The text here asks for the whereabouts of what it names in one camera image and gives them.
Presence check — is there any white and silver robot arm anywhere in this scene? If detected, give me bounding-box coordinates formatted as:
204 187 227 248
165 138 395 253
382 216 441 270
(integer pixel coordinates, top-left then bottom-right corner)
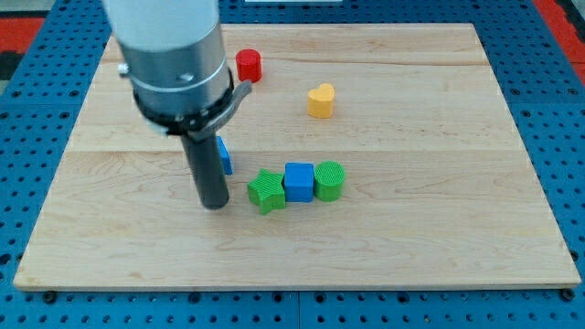
102 0 252 141

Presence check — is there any blue cube block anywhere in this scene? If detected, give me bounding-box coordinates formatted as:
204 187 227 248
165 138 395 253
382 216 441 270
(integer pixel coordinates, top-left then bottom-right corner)
284 163 314 203

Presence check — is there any green star block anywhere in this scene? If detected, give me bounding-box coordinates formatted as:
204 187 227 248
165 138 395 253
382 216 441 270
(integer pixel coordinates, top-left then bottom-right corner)
248 168 286 215

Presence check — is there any green cylinder block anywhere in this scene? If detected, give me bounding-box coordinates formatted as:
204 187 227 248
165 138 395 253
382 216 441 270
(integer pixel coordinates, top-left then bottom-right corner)
314 161 346 202

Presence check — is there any blue block behind pointer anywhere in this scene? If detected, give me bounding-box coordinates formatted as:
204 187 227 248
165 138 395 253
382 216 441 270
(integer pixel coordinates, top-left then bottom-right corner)
217 136 233 175

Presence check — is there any yellow heart block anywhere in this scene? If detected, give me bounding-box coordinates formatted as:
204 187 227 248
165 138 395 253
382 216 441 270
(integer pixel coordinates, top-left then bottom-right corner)
307 83 335 119

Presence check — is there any black cylindrical pointer tool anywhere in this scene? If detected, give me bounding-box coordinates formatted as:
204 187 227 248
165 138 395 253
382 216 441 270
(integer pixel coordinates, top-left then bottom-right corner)
181 135 229 210

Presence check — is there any red cylinder block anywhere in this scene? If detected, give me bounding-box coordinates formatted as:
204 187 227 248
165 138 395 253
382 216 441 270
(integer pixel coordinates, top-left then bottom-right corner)
235 48 262 83

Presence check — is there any wooden board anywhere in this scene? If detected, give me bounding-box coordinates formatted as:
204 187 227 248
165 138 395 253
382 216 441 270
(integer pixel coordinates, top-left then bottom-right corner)
14 24 581 292

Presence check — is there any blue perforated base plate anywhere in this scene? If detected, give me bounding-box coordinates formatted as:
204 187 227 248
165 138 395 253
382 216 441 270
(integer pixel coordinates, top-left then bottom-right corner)
1 0 584 328

